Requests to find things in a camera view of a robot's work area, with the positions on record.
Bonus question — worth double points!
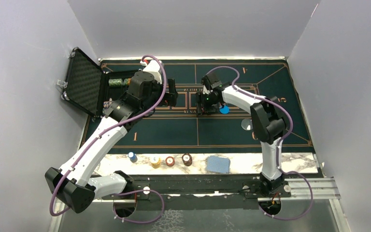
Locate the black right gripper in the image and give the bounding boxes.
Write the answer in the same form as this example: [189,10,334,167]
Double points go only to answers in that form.
[196,91,219,116]

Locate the blue round button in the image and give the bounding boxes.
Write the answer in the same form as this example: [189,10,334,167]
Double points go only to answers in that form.
[219,105,230,114]

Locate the white round button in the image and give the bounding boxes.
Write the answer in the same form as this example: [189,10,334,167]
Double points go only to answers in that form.
[241,118,253,131]

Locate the brown poker chip stack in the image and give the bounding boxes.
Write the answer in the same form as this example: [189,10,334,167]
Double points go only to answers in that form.
[182,153,193,166]

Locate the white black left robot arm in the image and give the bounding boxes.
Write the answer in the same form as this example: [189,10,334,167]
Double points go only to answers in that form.
[44,71,178,216]

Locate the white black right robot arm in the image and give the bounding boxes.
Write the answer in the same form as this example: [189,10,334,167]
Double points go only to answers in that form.
[196,84,292,197]

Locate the green poker table mat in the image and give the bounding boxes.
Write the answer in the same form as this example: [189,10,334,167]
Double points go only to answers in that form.
[111,59,314,154]

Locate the green chips in case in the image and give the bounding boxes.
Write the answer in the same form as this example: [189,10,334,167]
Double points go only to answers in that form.
[108,78,131,87]

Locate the blue playing card deck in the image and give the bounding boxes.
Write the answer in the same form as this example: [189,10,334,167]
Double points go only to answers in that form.
[206,156,230,174]

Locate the red poker chip stack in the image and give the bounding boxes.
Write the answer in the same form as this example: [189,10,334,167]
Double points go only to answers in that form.
[165,156,175,167]

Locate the mixed chips row in case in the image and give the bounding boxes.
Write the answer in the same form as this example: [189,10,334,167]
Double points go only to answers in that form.
[103,98,113,110]

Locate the yellow poker chip stack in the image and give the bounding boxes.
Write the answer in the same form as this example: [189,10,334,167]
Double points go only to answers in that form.
[150,156,161,169]

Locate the blue poker chip stack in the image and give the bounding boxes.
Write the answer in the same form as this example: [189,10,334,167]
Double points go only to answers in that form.
[128,152,138,163]

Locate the black poker chip case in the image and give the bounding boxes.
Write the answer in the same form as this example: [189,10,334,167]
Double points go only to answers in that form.
[57,47,137,118]

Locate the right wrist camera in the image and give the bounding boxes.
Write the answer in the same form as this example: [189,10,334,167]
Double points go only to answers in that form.
[201,72,222,94]

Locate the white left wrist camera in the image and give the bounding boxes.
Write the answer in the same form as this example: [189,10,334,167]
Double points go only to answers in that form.
[140,59,164,84]

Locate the black mounting rail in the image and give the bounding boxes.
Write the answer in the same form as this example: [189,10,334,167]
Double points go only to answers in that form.
[104,174,291,211]

